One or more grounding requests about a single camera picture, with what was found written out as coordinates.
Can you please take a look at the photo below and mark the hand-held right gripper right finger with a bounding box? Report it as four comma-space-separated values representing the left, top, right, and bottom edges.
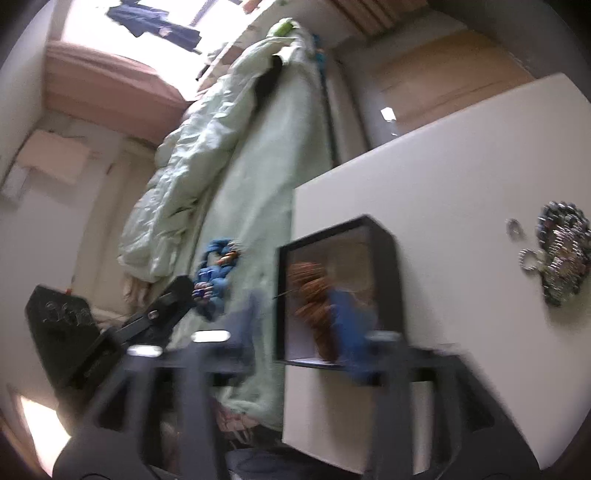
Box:
332, 291, 519, 480

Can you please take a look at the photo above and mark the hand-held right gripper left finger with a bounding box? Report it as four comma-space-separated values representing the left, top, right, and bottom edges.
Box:
74, 294, 265, 480

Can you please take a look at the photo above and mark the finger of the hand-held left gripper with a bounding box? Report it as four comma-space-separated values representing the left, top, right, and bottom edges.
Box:
111, 275, 195, 352

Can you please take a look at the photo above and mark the brown beaded bracelet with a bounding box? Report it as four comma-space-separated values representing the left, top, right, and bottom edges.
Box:
287, 261, 340, 361

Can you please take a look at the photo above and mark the black jewelry box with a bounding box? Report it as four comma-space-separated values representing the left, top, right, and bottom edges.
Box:
274, 214, 406, 371

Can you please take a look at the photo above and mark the pile of dark beaded jewelry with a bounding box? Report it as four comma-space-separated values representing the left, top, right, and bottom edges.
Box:
534, 200, 591, 306

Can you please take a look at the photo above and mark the striped cloth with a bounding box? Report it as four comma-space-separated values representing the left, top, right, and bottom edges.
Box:
211, 399, 278, 450

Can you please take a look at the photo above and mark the light green duvet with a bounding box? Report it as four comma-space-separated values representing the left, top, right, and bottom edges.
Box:
117, 32, 324, 283
168, 69, 345, 432

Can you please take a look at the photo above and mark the pink curtain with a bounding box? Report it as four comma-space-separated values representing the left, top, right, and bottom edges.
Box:
42, 41, 188, 140

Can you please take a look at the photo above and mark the black cloth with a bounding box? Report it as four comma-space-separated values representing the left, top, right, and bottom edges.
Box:
252, 54, 284, 114

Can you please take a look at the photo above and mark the wooden door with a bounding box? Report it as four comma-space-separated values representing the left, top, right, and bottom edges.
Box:
369, 31, 534, 137

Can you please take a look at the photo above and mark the dark hanging garment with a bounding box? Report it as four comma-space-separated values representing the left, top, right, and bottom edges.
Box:
105, 0, 203, 52

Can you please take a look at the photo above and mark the silver beaded ring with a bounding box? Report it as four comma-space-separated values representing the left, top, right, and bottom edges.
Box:
519, 248, 546, 274

